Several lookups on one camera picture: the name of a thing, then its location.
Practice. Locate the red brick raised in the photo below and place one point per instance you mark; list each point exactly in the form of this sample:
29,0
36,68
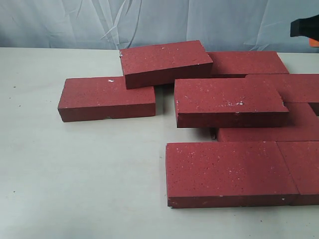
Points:
228,103

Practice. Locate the red brick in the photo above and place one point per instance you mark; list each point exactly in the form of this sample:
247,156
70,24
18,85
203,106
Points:
101,98
238,64
302,125
293,88
302,160
163,63
227,174

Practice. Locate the white backdrop cloth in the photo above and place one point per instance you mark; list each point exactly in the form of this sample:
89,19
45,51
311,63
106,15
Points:
220,25

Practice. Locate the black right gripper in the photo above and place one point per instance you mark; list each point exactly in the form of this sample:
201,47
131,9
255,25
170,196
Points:
307,27

